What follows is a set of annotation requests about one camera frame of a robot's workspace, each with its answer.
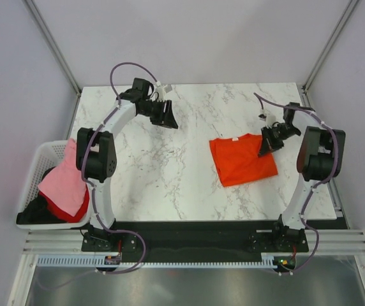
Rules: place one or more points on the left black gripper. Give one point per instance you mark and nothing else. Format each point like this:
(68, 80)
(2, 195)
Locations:
(166, 118)

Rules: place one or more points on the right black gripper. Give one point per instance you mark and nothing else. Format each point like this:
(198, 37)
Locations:
(265, 146)

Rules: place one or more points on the orange t-shirt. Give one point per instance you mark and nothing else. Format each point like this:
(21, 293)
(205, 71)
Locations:
(237, 161)

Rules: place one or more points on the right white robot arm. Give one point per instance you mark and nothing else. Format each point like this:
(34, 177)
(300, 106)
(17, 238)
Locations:
(319, 159)

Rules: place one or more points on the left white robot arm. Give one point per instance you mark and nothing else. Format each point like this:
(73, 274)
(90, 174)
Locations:
(96, 157)

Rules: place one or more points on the pink t-shirt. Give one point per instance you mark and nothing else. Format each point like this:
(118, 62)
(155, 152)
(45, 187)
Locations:
(65, 175)

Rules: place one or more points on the white plastic laundry basket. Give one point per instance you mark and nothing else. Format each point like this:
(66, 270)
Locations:
(47, 155)

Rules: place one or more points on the red t-shirt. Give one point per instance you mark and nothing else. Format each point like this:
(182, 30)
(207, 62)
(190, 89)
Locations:
(68, 205)

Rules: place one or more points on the black t-shirt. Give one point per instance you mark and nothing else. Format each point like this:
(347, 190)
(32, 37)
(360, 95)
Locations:
(37, 212)

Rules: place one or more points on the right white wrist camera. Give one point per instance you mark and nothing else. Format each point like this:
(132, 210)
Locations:
(268, 118)

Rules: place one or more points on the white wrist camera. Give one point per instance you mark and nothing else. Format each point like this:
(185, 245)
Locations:
(268, 118)
(161, 90)

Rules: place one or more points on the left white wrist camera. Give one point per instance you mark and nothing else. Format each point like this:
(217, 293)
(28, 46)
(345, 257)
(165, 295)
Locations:
(161, 90)

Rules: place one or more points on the aluminium frame rails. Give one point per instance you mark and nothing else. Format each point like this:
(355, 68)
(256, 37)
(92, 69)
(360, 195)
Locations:
(331, 242)

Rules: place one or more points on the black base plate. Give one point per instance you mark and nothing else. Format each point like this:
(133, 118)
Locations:
(194, 239)

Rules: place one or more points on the white slotted cable duct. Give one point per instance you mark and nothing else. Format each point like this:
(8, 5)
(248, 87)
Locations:
(109, 262)

